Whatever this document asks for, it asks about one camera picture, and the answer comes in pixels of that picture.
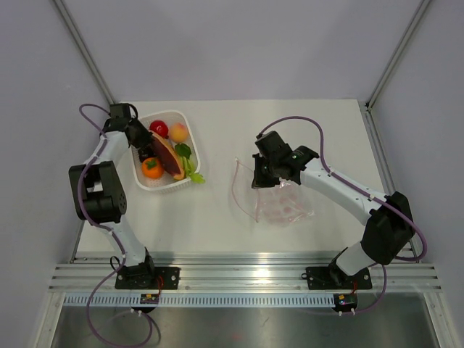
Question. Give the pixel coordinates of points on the purple sweet potato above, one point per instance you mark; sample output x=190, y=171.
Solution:
x=168, y=157

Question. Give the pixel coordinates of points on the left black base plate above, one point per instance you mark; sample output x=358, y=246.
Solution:
x=159, y=277

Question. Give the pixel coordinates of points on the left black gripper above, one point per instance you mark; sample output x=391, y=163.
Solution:
x=145, y=139

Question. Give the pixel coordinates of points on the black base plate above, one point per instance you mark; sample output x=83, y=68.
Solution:
x=325, y=278
x=159, y=277

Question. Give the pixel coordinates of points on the left aluminium frame post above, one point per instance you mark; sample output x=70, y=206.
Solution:
x=85, y=53

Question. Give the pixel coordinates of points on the clear pink-dotted zip bag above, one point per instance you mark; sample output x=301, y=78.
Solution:
x=281, y=205

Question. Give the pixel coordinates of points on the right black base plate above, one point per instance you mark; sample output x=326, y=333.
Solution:
x=325, y=278

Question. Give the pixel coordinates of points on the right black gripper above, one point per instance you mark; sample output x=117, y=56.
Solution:
x=260, y=181

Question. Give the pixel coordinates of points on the orange persimmon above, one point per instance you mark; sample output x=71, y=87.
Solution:
x=152, y=168

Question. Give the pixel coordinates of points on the right aluminium frame post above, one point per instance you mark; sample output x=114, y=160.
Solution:
x=399, y=50

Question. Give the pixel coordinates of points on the green celery stalk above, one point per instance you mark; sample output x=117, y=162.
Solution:
x=184, y=152

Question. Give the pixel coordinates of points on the orange peach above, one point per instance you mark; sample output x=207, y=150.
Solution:
x=178, y=133

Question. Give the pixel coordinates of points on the red tomato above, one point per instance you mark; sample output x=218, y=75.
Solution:
x=160, y=128

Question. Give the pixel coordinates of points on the aluminium mounting rail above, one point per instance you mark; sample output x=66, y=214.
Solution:
x=244, y=272

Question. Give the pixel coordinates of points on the aluminium frame post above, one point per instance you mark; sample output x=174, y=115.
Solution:
x=399, y=50
x=85, y=53

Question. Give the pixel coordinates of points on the white slotted cable duct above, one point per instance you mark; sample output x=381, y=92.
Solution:
x=202, y=300

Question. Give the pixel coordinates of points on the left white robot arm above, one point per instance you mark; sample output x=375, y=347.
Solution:
x=99, y=196

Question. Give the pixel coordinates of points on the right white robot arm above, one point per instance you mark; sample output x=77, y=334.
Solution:
x=385, y=218

